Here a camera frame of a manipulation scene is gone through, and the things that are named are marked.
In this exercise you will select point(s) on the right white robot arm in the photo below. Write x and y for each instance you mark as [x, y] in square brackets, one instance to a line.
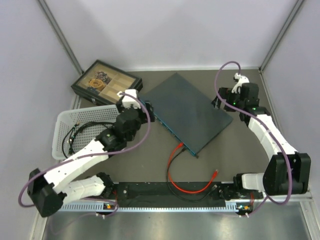
[288, 170]

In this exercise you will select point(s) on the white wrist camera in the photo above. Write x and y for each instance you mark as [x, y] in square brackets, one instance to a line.
[128, 99]
[240, 80]

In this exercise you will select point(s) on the aluminium frame rail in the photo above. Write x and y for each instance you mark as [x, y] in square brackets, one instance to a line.
[295, 197]

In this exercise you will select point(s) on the black compartment jewelry box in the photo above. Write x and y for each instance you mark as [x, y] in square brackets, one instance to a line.
[101, 82]

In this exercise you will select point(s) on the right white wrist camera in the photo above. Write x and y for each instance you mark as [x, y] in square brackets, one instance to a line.
[240, 80]

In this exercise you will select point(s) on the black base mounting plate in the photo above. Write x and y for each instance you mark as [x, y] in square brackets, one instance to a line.
[165, 195]

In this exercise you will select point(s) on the white slotted cable duct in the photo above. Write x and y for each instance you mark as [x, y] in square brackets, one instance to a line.
[103, 207]

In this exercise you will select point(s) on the dark blue network switch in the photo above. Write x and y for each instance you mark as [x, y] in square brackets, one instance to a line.
[186, 112]

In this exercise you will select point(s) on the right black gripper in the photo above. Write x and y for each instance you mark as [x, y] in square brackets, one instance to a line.
[226, 94]

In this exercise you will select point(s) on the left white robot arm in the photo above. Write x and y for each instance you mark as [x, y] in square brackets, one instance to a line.
[101, 148]

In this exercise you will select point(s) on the white perforated plastic basket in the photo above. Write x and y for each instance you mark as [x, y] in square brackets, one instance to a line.
[74, 129]

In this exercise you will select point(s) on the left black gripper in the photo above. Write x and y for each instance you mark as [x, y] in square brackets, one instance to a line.
[150, 109]

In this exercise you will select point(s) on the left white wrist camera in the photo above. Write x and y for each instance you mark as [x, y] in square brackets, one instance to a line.
[128, 99]

